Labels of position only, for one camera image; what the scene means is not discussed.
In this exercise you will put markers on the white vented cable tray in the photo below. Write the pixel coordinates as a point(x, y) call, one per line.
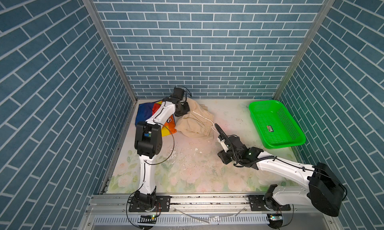
point(181, 220)

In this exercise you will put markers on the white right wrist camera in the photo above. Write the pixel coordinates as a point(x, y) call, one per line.
point(233, 142)

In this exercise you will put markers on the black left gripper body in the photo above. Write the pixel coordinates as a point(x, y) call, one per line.
point(182, 109)

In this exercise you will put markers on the aluminium left corner post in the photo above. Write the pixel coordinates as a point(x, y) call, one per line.
point(95, 17)

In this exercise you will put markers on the rainbow striped shorts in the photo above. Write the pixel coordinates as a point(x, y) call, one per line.
point(146, 110)

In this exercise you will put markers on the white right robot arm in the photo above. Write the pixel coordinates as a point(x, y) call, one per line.
point(317, 186)

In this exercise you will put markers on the beige shorts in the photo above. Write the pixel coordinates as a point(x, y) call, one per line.
point(198, 123)

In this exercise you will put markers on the aluminium right corner post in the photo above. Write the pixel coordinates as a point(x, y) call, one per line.
point(317, 22)

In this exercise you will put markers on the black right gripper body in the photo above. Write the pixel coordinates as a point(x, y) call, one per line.
point(227, 156)

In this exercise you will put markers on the green plastic basket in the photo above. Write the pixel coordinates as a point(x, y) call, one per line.
point(275, 125)

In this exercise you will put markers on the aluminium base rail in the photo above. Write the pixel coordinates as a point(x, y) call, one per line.
point(298, 218)

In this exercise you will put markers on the aluminium corner post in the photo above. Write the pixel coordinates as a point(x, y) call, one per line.
point(95, 17)
point(317, 22)

